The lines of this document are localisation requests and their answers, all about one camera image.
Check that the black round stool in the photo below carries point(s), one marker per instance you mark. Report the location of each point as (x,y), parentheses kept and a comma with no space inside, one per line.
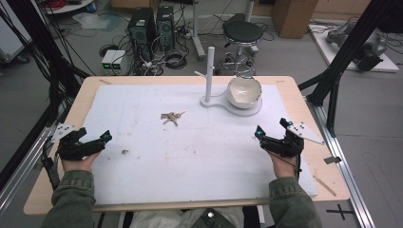
(243,31)

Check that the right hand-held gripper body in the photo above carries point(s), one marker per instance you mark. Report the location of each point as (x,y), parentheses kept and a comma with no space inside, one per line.
(286,144)

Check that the black metal frame post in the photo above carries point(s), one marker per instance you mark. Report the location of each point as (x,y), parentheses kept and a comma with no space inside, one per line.
(345,53)
(41,47)

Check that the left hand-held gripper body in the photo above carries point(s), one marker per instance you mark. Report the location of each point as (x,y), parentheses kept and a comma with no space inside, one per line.
(74,149)

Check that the white floor board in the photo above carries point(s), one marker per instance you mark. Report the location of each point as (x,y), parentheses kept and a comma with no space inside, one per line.
(348,53)

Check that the grey machine on board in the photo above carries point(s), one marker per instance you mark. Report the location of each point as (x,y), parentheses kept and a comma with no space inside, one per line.
(364,42)

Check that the person's right hand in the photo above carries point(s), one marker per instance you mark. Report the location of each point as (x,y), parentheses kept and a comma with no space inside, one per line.
(283,166)

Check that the narrow black computer tower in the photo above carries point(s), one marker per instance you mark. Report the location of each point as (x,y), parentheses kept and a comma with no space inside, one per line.
(165,27)

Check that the white ceramic bowl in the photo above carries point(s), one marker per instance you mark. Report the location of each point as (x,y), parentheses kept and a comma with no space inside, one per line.
(244,91)

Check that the white stand with pole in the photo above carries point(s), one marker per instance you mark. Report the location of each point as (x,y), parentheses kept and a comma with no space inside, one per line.
(209,79)

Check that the large black computer tower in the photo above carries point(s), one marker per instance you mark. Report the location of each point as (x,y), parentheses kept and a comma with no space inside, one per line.
(141,31)

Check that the person's left hand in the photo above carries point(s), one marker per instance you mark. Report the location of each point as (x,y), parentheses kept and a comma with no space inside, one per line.
(79,163)

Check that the white power supply unit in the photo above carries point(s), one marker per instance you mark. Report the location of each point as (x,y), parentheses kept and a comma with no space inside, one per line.
(118,60)
(107,60)

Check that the bunch of keys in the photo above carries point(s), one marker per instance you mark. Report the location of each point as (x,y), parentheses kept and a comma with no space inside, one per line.
(171,117)

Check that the white stand leg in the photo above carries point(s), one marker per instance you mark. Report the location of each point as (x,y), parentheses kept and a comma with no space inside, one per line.
(197,38)

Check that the long wooden stick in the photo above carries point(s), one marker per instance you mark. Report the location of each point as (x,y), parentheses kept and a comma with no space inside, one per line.
(324,186)

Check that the white foam mat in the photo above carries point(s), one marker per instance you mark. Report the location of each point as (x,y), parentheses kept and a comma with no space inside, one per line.
(190,164)

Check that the small brown crumb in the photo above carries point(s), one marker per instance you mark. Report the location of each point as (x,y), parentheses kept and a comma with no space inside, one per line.
(124,152)

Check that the brown cardboard box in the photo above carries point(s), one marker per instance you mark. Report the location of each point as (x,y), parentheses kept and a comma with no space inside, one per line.
(293,17)

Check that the grey tape piece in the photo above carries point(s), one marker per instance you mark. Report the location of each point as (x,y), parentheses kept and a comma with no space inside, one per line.
(332,160)

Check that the short wooden stick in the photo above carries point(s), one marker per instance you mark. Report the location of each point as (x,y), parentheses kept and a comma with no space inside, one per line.
(105,81)

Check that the aluminium rail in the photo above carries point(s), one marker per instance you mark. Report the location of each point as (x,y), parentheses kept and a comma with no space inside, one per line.
(342,158)
(22,171)

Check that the person's lap in pants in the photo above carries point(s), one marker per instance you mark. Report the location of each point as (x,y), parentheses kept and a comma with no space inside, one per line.
(187,218)

